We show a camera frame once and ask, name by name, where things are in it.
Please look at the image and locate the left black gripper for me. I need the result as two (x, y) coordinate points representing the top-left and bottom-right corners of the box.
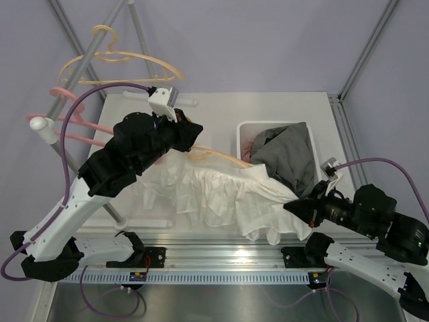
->
(135, 105), (202, 172)

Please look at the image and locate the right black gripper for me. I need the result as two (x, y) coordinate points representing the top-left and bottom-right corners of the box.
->
(284, 178), (375, 236)

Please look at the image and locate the beige hanger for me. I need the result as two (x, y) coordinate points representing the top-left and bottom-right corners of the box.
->
(78, 24), (185, 85)
(186, 146), (252, 168)

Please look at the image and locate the white skirt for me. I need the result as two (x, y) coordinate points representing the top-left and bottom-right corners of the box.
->
(135, 151), (312, 245)

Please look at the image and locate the pink skirt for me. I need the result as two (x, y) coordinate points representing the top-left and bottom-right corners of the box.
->
(241, 136), (260, 163)

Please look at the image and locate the grey skirt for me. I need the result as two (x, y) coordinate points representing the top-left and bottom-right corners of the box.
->
(249, 122), (316, 198)

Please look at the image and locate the beige hanger front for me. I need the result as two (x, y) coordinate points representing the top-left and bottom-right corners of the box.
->
(78, 24), (185, 85)

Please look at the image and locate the pink hanger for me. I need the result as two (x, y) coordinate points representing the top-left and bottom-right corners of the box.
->
(26, 87), (113, 147)

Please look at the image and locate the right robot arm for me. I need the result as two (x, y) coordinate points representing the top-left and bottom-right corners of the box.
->
(284, 181), (428, 321)

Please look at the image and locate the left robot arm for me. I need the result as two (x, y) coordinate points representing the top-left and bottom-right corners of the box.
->
(10, 109), (203, 282)

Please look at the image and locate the white plastic basket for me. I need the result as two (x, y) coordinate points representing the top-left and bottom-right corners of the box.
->
(236, 121), (322, 183)

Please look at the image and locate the grey clothes rack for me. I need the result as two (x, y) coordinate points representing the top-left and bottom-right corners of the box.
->
(29, 0), (198, 231)

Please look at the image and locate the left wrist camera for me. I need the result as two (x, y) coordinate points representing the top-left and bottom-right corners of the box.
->
(148, 86), (178, 123)

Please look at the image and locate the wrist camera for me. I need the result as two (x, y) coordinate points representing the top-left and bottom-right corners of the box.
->
(320, 158), (345, 194)
(148, 86), (178, 123)

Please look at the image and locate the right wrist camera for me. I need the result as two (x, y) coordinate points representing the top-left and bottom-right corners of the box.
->
(320, 158), (345, 194)

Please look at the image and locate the white slotted cable duct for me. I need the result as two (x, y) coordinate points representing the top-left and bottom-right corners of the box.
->
(63, 270), (310, 285)

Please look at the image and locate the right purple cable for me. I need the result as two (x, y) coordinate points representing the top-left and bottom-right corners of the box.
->
(267, 157), (429, 318)

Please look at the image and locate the aluminium rail base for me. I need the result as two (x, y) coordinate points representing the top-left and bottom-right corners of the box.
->
(66, 234), (386, 272)

